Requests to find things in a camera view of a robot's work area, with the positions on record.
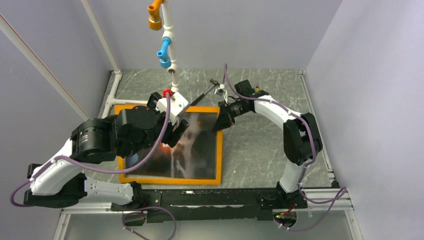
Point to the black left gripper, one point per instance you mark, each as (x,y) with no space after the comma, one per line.
(171,138)

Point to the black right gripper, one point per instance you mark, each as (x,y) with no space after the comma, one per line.
(224,120)

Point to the orange picture frame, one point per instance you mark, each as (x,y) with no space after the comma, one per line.
(195,160)

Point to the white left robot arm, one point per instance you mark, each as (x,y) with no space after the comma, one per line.
(61,183)

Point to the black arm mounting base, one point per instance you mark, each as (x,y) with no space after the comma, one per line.
(220,203)

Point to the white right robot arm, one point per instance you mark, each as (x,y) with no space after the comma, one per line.
(301,137)

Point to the blue pipe nozzle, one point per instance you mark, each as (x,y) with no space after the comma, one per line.
(163,55)

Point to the white pvc pipe stand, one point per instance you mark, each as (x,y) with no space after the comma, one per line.
(127,60)

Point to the orange pipe nozzle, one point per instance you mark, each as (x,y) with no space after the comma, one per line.
(154,19)

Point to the white diagonal pole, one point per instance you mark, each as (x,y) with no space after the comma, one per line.
(8,30)

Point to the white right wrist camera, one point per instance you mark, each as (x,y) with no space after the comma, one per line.
(221,91)

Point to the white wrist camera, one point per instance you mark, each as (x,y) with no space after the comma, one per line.
(175,102)
(221,91)

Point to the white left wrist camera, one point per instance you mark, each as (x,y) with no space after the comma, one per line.
(175,102)

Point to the aluminium table edge rail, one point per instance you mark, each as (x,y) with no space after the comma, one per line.
(323,153)

